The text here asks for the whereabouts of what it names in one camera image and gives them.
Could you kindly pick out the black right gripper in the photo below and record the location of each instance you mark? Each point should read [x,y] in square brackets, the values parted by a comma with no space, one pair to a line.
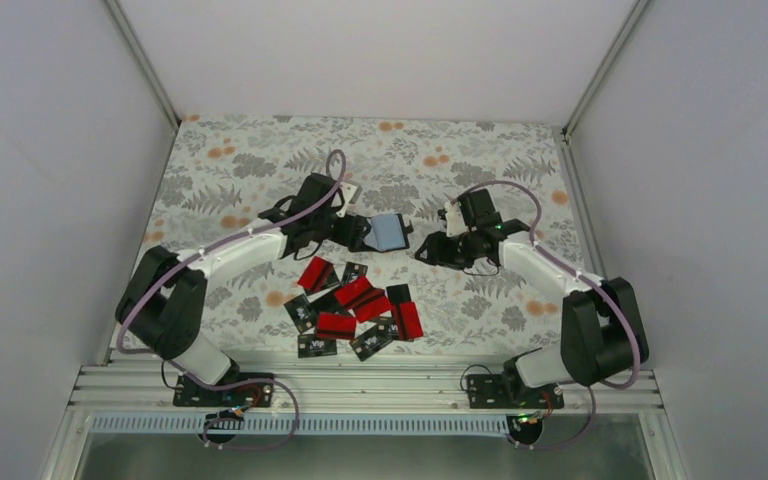
[437,252]

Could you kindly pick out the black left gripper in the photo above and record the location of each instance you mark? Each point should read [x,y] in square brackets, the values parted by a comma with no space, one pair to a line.
[351,235]

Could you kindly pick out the black card holder wallet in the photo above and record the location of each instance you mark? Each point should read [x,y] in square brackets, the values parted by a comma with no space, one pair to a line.
[381,233]

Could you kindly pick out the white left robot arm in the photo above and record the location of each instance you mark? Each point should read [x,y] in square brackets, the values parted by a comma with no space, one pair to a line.
[163,303]

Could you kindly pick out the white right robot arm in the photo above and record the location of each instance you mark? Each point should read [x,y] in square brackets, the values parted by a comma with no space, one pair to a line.
[602,339]

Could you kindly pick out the small black card top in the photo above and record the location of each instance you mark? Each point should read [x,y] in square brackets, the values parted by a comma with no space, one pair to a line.
[352,271]

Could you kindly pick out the red card centre lower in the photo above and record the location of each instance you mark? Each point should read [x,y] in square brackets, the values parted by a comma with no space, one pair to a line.
[371,307]

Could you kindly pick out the red card right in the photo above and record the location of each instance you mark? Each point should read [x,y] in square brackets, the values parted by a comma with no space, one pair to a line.
[406,322]

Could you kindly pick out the red card bottom left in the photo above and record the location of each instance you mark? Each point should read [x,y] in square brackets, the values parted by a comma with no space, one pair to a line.
[335,326]

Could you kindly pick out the black VIP card bottom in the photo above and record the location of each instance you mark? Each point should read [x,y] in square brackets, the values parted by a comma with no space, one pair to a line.
[311,346]

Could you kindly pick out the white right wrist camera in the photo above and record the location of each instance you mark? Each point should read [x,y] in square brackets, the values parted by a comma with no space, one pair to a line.
[454,220]

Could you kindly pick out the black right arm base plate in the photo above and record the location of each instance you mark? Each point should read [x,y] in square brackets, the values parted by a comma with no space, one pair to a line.
[491,391]

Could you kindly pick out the aluminium corner post left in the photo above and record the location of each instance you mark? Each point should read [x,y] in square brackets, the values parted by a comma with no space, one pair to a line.
[144,65]

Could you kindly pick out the aluminium corner post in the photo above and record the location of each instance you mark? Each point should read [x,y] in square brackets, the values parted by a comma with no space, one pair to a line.
[605,66]
[144,65]

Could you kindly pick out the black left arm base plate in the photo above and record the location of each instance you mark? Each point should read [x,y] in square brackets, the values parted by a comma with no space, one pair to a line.
[256,393]

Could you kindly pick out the aluminium corner post right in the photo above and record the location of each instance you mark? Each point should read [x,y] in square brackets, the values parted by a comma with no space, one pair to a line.
[605,66]

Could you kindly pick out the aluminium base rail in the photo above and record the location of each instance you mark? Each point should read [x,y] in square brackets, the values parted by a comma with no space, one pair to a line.
[401,394]

